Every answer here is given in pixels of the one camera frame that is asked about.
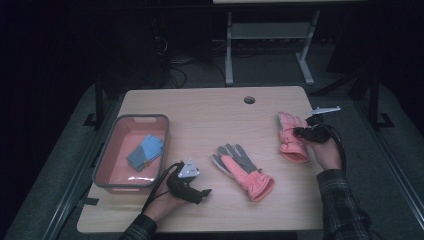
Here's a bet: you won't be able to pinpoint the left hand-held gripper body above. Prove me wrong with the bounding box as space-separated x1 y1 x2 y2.
165 158 204 202

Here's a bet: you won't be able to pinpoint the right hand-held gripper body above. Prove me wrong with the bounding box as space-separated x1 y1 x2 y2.
301 105 342 145

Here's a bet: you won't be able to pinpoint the pink glove printed back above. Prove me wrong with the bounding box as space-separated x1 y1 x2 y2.
277 111 311 164

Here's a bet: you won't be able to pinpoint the blue knit glove white dots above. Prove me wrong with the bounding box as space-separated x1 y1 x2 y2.
134 156 161 173

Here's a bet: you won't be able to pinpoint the plain blue knit glove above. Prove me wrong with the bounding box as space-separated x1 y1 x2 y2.
126 133 165 171

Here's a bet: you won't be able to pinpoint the pink glove grey palm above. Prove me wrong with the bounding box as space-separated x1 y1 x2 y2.
210 143 276 203

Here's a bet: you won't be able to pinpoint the pink plastic basin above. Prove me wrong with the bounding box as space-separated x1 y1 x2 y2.
92 113 171 195

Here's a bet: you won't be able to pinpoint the person's right hand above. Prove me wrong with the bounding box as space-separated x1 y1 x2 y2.
305 134 343 172

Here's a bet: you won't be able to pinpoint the person's left hand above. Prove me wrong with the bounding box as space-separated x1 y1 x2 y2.
143 173 190 224

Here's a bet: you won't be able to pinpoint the grey metal stand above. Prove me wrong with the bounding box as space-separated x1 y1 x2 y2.
224 9 322 87

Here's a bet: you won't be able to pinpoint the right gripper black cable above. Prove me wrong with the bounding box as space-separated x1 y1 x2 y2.
314 114 348 174

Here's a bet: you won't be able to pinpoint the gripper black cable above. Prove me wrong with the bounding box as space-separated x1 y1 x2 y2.
141 161 185 214
314 114 348 174

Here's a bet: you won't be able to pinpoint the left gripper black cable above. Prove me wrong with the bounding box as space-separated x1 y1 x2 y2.
141 161 185 214

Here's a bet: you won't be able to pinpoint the black metal post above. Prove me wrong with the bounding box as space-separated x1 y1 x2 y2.
82 74 106 128
366 71 396 130

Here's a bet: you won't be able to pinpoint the black cables on floor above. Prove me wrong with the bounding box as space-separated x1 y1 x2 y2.
162 54 228 90

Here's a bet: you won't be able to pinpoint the black strap at table edge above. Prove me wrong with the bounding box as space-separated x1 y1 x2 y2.
77 197 100 207

